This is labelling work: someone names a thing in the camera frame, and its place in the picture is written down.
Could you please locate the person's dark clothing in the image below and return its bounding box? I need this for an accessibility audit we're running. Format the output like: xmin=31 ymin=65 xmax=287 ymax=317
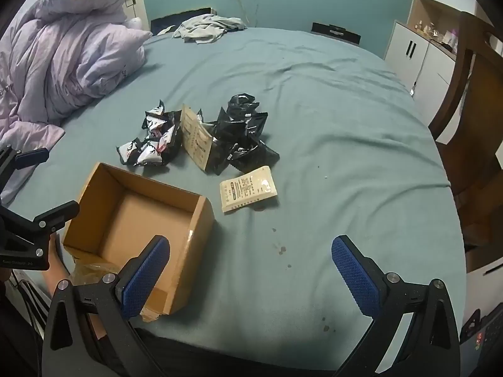
xmin=0 ymin=269 xmax=356 ymax=377

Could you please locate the dark object with red spots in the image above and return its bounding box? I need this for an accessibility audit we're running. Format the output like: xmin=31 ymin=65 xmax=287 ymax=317
xmin=461 ymin=309 xmax=503 ymax=359

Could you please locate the beige sachet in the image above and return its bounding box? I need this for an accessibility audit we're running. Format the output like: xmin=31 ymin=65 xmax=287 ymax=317
xmin=219 ymin=165 xmax=279 ymax=215
xmin=181 ymin=104 xmax=215 ymax=172

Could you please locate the group of small bottles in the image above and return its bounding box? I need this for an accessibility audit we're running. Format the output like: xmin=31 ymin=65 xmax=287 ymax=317
xmin=412 ymin=19 xmax=461 ymax=50

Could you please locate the wooden chair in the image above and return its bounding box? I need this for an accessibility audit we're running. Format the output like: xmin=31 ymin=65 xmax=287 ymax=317
xmin=428 ymin=12 xmax=503 ymax=271

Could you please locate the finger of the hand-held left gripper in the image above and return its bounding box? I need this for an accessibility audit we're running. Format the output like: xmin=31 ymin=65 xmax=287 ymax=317
xmin=0 ymin=145 xmax=50 ymax=196
xmin=0 ymin=199 xmax=81 ymax=244

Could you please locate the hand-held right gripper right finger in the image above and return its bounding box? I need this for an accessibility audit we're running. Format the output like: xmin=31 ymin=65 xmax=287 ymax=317
xmin=331 ymin=235 xmax=461 ymax=377

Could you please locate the lilac duvet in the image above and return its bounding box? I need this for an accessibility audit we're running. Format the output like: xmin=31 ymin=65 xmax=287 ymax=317
xmin=0 ymin=0 xmax=153 ymax=209

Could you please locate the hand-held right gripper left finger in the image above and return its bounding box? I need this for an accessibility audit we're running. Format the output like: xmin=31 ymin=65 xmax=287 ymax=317
xmin=41 ymin=235 xmax=170 ymax=377

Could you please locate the white cabinet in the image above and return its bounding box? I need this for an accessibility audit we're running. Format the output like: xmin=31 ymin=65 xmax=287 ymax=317
xmin=383 ymin=0 xmax=488 ymax=118

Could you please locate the cardboard box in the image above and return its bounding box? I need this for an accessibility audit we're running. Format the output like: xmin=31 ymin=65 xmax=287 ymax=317
xmin=63 ymin=162 xmax=215 ymax=323

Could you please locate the grey garment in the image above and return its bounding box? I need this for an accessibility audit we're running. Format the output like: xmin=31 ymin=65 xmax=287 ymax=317
xmin=173 ymin=14 xmax=248 ymax=44

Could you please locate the pile of deer print packets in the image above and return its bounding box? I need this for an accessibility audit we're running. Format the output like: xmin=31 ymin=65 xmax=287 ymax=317
xmin=116 ymin=100 xmax=185 ymax=167

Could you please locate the black packet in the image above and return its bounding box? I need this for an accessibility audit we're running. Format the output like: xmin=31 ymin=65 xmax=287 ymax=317
xmin=196 ymin=93 xmax=280 ymax=175

